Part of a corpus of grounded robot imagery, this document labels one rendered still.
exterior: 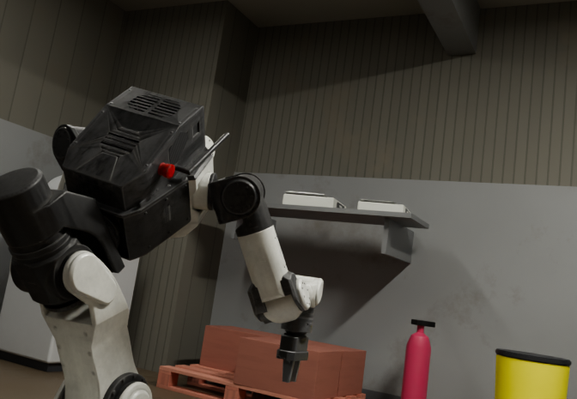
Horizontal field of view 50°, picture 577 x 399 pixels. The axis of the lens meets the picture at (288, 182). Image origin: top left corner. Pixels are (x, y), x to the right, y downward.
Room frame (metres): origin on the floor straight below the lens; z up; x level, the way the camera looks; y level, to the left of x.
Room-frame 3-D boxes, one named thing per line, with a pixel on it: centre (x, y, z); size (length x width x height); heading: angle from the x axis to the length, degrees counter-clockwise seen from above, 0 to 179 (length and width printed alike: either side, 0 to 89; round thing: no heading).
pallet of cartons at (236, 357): (4.06, -0.02, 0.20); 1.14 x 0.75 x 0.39; 62
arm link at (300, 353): (1.78, -0.08, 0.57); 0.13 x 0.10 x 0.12; 151
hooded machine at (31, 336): (4.37, 1.38, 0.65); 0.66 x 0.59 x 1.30; 152
